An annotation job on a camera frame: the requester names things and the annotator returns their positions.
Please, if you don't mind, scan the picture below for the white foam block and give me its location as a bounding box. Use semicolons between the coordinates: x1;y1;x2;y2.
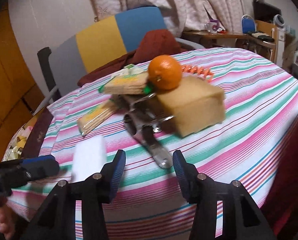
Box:
71;135;107;183

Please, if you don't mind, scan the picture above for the tan sponge block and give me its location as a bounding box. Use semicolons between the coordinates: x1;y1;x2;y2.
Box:
157;75;225;137

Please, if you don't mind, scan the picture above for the weidan cracker packet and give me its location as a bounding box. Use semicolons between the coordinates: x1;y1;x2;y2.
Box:
98;72;153;95

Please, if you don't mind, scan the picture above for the orange mandarin fruit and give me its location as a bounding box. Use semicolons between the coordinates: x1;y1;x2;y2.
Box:
147;55;182;90

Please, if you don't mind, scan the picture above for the person left hand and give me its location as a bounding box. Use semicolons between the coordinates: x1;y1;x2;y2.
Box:
0;204;19;240

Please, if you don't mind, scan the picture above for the gold tin tray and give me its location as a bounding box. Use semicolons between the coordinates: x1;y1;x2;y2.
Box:
1;107;54;161

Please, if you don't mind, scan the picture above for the wooden wardrobe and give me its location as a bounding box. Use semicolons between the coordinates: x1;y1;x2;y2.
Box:
0;3;44;161

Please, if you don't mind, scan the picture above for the grey yellow blue chair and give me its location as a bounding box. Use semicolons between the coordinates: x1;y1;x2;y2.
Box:
33;6;206;116

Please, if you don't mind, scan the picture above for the striped pink tablecloth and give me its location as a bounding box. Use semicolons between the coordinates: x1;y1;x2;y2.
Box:
8;48;298;239

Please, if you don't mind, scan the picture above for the green yellow medicine box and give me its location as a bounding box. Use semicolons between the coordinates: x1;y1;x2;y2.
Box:
110;64;144;78

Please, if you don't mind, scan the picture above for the orange plastic rack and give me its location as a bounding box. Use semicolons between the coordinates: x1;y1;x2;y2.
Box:
182;64;214;82

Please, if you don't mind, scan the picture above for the dark red puffer jacket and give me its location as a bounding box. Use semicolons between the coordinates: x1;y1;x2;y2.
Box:
77;29;187;87

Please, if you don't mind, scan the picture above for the wooden side desk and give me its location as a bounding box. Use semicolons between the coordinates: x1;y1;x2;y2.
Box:
182;20;285;66

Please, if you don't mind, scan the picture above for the white mug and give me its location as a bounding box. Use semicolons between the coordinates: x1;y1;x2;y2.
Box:
205;20;219;34

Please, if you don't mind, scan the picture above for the pink curtain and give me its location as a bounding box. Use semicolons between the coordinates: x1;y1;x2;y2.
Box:
92;0;244;37

